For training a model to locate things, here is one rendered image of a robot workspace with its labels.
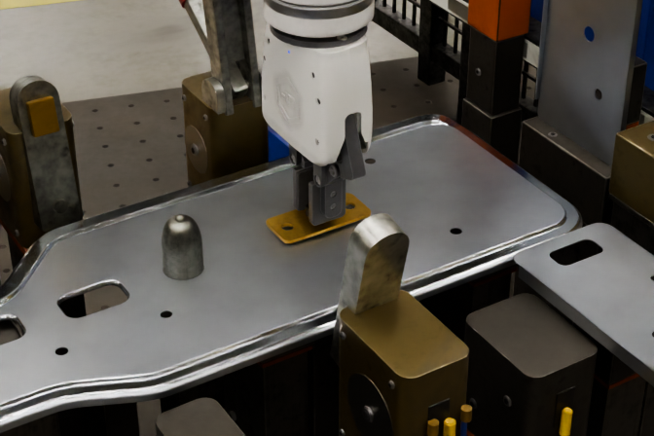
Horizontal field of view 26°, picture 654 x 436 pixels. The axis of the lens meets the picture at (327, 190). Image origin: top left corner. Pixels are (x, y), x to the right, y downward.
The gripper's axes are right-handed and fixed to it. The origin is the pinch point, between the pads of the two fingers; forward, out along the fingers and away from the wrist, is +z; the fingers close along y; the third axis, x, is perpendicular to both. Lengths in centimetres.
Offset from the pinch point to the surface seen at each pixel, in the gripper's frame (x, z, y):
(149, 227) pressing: -12.4, 3.0, -6.6
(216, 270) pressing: -10.5, 3.0, 1.6
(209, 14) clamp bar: -1.8, -10.3, -15.0
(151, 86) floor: 73, 103, -201
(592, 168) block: 25.0, 3.1, 5.2
